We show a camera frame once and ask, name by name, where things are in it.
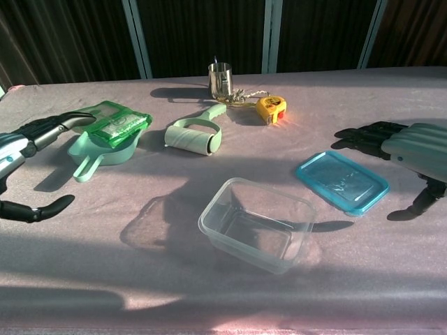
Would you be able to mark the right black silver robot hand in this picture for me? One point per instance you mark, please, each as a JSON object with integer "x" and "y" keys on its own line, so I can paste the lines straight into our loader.
{"x": 419, "y": 146}

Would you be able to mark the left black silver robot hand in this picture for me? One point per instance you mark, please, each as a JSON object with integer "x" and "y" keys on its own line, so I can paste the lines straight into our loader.
{"x": 21, "y": 143}

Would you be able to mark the clear lid with blue rim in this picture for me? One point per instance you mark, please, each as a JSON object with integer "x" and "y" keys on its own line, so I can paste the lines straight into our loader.
{"x": 340, "y": 181}

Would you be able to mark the clear plastic container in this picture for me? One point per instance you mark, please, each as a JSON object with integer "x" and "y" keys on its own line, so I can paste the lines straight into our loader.
{"x": 251, "y": 234}

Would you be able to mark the teal plastic dustpan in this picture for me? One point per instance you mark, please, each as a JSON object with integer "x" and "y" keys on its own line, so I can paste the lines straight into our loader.
{"x": 111, "y": 157}

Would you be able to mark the green pouch with white filling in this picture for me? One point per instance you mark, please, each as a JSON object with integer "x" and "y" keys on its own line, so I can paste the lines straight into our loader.
{"x": 122, "y": 129}

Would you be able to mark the yellow tape measure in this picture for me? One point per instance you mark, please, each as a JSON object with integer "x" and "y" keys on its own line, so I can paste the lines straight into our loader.
{"x": 270, "y": 108}

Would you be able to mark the pale green lint roller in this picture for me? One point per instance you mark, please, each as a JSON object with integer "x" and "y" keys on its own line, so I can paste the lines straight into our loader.
{"x": 190, "y": 141}

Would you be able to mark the stainless steel cup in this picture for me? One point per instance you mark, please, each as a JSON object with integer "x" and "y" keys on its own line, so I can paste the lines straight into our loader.
{"x": 220, "y": 82}

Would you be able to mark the pink tablecloth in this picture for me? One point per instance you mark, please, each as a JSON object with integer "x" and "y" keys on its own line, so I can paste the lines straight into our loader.
{"x": 174, "y": 286}

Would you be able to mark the pale metal frame post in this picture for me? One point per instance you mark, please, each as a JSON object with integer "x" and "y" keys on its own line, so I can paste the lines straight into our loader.
{"x": 373, "y": 33}
{"x": 138, "y": 38}
{"x": 271, "y": 35}

